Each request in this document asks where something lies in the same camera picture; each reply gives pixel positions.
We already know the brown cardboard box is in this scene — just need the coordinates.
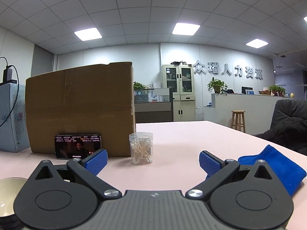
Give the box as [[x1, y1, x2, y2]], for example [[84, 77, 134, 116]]
[[25, 62, 136, 157]]

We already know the black power adapter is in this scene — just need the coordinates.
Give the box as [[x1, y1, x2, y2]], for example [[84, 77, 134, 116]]
[[1, 65, 17, 85]]

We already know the blue microfiber cloth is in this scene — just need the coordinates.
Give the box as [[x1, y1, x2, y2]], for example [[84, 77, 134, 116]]
[[238, 145, 306, 196]]

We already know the wooden stool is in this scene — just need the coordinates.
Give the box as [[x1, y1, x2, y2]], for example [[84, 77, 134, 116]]
[[230, 110, 246, 133]]

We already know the black leather chair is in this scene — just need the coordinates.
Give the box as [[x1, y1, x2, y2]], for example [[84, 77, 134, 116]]
[[256, 99, 307, 155]]

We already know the black cable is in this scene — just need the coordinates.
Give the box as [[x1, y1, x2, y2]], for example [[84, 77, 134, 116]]
[[0, 57, 20, 127]]

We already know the black smartphone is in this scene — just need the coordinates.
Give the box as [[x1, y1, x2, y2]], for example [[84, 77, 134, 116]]
[[55, 134, 102, 159]]

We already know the beige metal cabinet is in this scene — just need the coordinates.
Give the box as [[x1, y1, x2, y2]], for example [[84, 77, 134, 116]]
[[161, 62, 196, 122]]

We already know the white printed carton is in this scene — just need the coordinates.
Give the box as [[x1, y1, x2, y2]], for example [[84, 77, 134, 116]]
[[0, 83, 30, 153]]

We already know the white bowl dark outside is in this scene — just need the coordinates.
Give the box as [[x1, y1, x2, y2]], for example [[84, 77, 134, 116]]
[[0, 177, 27, 217]]

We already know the potted green plant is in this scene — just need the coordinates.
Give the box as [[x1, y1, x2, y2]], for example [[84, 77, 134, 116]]
[[207, 77, 228, 94]]

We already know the white reception counter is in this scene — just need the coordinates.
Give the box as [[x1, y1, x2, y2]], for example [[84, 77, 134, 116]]
[[203, 94, 283, 135]]

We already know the computer monitor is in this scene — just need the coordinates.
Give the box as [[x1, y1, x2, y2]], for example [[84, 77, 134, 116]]
[[241, 86, 254, 94]]

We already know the clear cotton swab jar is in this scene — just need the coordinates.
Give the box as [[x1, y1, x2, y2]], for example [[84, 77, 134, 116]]
[[129, 132, 153, 165]]

